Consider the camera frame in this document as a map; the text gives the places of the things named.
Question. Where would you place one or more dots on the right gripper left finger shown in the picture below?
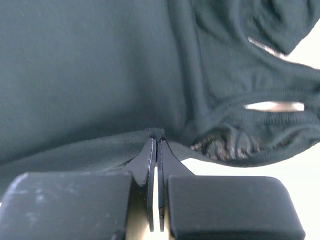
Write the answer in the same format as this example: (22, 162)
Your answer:
(94, 205)

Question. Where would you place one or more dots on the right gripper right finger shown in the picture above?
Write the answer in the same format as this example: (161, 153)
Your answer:
(196, 207)

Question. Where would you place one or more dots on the black tank top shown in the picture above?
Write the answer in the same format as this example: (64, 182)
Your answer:
(85, 83)

